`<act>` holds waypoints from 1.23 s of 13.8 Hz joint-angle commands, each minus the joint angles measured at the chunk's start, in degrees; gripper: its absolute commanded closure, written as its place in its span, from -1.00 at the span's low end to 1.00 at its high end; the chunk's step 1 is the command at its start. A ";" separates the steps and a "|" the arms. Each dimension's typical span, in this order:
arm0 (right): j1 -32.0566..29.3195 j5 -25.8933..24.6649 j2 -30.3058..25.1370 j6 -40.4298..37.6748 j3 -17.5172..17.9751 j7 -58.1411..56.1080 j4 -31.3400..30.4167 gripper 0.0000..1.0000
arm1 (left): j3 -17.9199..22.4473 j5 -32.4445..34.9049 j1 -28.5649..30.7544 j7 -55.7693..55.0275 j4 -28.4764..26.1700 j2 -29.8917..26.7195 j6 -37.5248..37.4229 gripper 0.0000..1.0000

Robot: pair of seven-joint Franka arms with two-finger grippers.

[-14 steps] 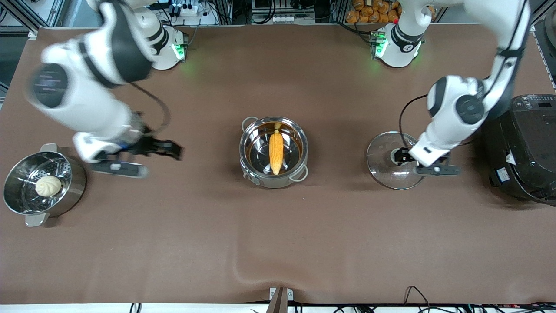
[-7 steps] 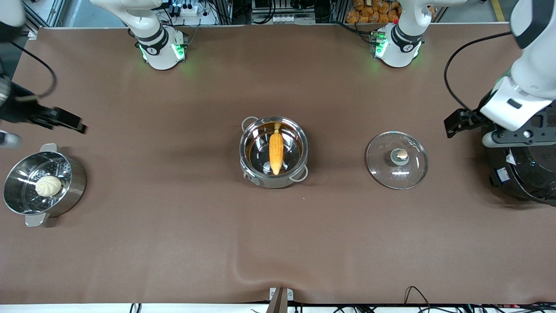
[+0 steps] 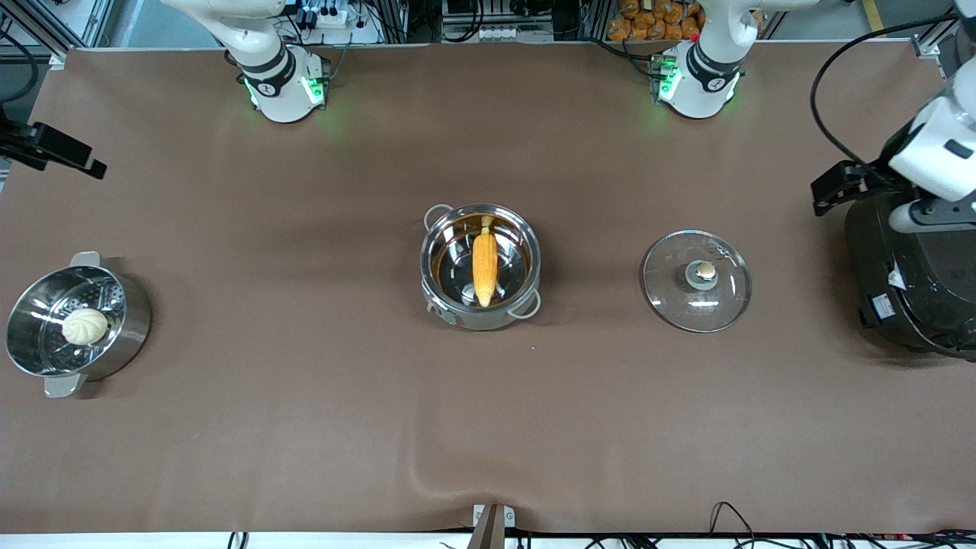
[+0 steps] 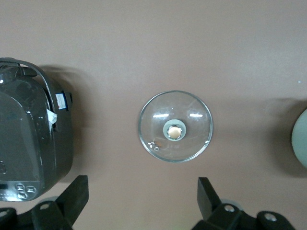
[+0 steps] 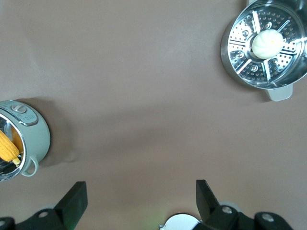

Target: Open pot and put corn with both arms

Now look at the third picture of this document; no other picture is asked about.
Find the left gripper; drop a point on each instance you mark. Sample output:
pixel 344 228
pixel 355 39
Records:
pixel 867 177

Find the glass pot lid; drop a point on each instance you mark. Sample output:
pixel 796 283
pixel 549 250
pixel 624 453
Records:
pixel 671 297

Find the yellow corn cob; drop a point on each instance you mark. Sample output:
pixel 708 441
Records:
pixel 485 267

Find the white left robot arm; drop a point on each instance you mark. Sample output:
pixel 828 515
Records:
pixel 705 84

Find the steel steamer pot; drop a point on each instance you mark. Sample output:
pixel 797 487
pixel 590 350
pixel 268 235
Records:
pixel 131 320

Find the black rice cooker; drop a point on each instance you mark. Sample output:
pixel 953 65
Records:
pixel 915 290

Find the white steamed bun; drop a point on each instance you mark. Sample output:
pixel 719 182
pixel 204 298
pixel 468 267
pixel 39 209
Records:
pixel 84 326

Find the bag of orange bread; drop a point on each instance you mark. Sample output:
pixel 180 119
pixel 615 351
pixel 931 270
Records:
pixel 656 19

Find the white power strip with plugs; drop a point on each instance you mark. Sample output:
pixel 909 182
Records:
pixel 332 17

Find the brown table cloth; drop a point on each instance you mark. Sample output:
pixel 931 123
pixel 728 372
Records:
pixel 610 419

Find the black electronics box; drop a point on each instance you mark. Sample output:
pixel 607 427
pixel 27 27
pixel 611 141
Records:
pixel 473 9

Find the aluminium frame rail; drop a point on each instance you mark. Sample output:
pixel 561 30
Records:
pixel 942 38
pixel 46 42

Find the metal table clamp bracket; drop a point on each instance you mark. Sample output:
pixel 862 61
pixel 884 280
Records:
pixel 488 530

